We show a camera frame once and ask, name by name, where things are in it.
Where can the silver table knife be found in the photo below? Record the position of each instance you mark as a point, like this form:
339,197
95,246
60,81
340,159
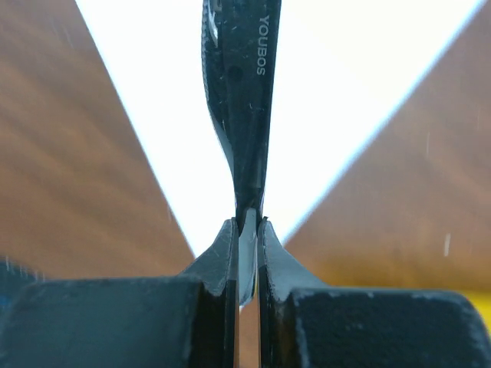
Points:
238,50

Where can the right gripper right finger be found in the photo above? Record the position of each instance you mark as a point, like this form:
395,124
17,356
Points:
278,274

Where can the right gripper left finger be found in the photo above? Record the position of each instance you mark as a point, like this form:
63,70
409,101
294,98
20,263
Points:
215,328

